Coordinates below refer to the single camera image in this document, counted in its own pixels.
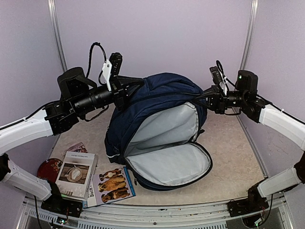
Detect navy blue student backpack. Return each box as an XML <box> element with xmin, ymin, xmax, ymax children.
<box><xmin>104</xmin><ymin>73</ymin><xmax>213</xmax><ymax>191</ymax></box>

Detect white afternoon tea book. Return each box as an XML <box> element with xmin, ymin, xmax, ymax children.
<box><xmin>56</xmin><ymin>151</ymin><xmax>98</xmax><ymax>201</ymax></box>

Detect right aluminium frame post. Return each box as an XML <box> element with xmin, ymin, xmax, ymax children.
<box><xmin>240</xmin><ymin>0</ymin><xmax>259</xmax><ymax>70</ymax></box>

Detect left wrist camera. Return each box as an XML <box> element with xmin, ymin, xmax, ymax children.
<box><xmin>98</xmin><ymin>52</ymin><xmax>122</xmax><ymax>92</ymax></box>

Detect front aluminium rail base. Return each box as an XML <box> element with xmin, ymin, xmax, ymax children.
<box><xmin>16</xmin><ymin>188</ymin><xmax>294</xmax><ymax>229</ymax></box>

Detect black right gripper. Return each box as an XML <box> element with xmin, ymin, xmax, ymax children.
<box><xmin>193</xmin><ymin>84</ymin><xmax>247</xmax><ymax>114</ymax></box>

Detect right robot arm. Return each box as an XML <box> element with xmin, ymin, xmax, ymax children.
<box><xmin>194</xmin><ymin>67</ymin><xmax>305</xmax><ymax>212</ymax></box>

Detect red floral round tin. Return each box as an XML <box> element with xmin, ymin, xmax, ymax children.
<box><xmin>37</xmin><ymin>158</ymin><xmax>62</xmax><ymax>183</ymax></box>

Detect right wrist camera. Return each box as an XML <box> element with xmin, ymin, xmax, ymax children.
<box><xmin>209</xmin><ymin>66</ymin><xmax>229</xmax><ymax>95</ymax></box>

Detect left aluminium frame post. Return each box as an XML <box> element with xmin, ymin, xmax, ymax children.
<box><xmin>48</xmin><ymin>0</ymin><xmax>67</xmax><ymax>72</ymax></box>

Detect blue dog cover book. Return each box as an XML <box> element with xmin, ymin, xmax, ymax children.
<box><xmin>82</xmin><ymin>167</ymin><xmax>136</xmax><ymax>208</ymax></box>

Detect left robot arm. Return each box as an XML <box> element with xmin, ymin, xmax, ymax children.
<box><xmin>0</xmin><ymin>67</ymin><xmax>144</xmax><ymax>212</ymax></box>

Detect purple picture card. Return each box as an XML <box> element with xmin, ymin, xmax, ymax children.
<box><xmin>66</xmin><ymin>142</ymin><xmax>88</xmax><ymax>153</ymax></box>

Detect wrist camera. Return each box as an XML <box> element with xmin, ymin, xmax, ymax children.
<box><xmin>98</xmin><ymin>52</ymin><xmax>122</xmax><ymax>92</ymax></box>
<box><xmin>209</xmin><ymin>66</ymin><xmax>229</xmax><ymax>95</ymax></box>

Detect aluminium frame post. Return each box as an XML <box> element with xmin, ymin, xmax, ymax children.
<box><xmin>48</xmin><ymin>0</ymin><xmax>67</xmax><ymax>72</ymax></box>
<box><xmin>240</xmin><ymin>0</ymin><xmax>259</xmax><ymax>70</ymax></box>

